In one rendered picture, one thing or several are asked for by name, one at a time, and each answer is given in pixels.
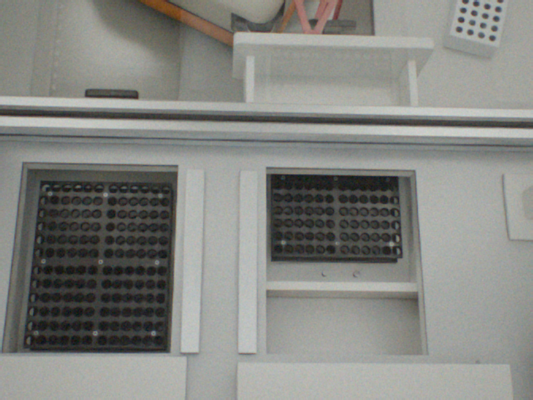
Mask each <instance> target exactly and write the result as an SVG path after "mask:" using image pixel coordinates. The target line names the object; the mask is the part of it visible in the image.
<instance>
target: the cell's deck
mask: <svg viewBox="0 0 533 400"><path fill-rule="evenodd" d="M29 169H61V170H104V171H177V172H178V188H177V209H176V231H175V253H174V295H173V317H172V339H171V353H98V354H73V353H8V350H9V342H10V326H12V317H13V303H14V294H15V286H16V278H17V262H19V254H20V245H21V231H22V222H23V213H24V205H25V190H26V182H28V173H29ZM187 169H188V170H204V172H205V177H204V209H203V239H202V269H201V300H200V330H199V353H181V336H182V288H183V264H184V241H185V216H186V170H187ZM240 171H257V172H258V199H257V353H256V354H239V353H238V328H239V256H240ZM504 173H517V174H533V152H498V151H459V150H419V149H379V148H302V147H263V146H224V145H184V144H107V143H71V142H67V141H27V140H0V356H185V357H186V358H187V370H186V400H237V364H238V363H239V362H270V363H434V364H508V365H509V369H510V378H512V395H513V400H533V240H509V235H508V228H507V219H506V211H505V202H504V187H503V179H502V175H503V174H504ZM267 174H278V175H364V176H407V177H410V181H411V195H412V220H413V234H415V247H416V273H417V286H418V300H419V314H420V329H421V340H422V354H423V355H422V356H367V355H366V354H267Z"/></svg>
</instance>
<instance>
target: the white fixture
mask: <svg viewBox="0 0 533 400"><path fill-rule="evenodd" d="M502 179H503V187H504V202H505V211H506V219H507V228H508V235H509V240H533V174H517V173H504V174H503V175H502Z"/></svg>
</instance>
